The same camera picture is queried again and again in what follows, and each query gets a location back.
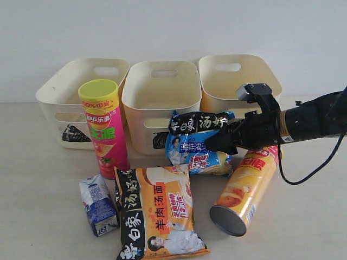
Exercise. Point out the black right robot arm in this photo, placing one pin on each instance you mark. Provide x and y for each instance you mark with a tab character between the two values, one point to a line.
324	116

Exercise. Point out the blue instant noodle bag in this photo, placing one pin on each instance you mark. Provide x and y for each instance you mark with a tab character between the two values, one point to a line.
185	142

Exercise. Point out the orange instant noodle bag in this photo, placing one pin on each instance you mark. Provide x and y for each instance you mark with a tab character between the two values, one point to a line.
156	214

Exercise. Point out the yellow Lays chips can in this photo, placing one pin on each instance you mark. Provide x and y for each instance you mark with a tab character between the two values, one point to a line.
238	203

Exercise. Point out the pink Lays chips can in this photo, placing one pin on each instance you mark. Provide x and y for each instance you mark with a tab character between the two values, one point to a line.
100	101

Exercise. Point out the left cream plastic bin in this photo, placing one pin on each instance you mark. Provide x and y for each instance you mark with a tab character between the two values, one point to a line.
60	103

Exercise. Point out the cream plastic bin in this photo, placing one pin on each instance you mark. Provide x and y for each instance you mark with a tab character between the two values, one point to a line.
60	103
154	90
222	75

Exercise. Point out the blue white milk carton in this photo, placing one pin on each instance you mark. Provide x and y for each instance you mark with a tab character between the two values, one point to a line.
101	212

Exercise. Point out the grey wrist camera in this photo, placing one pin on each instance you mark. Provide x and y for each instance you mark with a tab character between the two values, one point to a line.
248	92

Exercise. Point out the right cream plastic bin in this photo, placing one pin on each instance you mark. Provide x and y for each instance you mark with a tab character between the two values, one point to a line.
222	75

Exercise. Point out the middle cream plastic bin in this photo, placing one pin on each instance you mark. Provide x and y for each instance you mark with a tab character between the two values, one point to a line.
154	90

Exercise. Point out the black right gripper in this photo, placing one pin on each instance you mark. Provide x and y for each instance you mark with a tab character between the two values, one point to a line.
254	131

